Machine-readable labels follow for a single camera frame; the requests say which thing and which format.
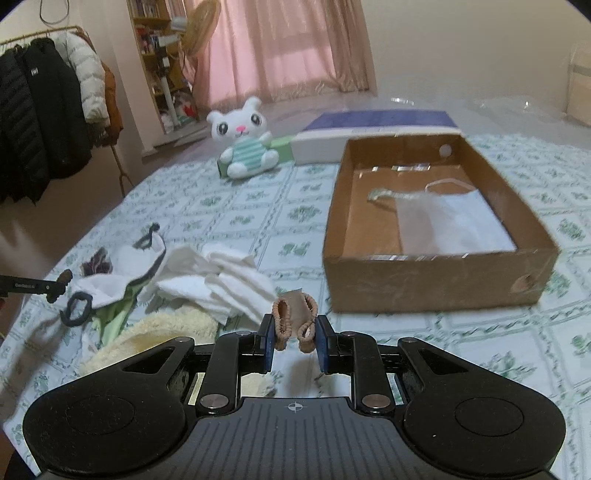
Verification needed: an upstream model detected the dark purple velvet scrunchie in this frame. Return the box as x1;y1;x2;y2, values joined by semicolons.
81;247;113;277

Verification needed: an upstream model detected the white black trimmed sock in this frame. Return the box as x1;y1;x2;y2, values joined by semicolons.
72;223;166;309

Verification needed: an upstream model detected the light green cloth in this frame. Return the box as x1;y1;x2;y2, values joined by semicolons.
90;282;145;349

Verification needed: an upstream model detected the white towel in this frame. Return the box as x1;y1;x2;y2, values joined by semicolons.
146;243;276;325

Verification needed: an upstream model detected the cream fluffy cloth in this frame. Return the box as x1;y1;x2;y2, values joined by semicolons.
79;306;219;376

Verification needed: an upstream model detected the brown cardboard box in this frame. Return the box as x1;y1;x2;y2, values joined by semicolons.
322;135;558;313

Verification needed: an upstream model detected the black puffer jacket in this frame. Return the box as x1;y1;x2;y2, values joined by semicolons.
1;38;92;203

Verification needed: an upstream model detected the brown orange jacket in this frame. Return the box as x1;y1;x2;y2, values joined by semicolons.
102;63;123;147

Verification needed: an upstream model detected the white face mask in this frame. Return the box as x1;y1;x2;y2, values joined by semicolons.
368;178;517;256

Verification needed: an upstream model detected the small green box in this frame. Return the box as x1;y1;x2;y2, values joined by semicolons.
218;137;302;178

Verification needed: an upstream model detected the white blue box lid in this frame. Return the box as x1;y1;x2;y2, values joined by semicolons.
290;109;462;165

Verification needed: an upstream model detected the white puffer jacket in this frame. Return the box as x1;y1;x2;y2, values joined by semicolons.
53;31;109;125

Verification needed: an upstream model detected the white bunny plush toy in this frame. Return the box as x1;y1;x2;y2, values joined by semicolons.
206;96;280;180

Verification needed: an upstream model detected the wooden bookshelf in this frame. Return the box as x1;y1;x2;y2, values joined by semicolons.
127;0;197;133

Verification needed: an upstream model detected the standing fan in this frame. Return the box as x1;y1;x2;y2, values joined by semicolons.
155;1;221;129

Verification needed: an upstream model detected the pink curtain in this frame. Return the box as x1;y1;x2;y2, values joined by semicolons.
184;1;377;110

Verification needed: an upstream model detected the dark grey hair tie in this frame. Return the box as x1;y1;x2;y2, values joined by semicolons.
59;292;95;328

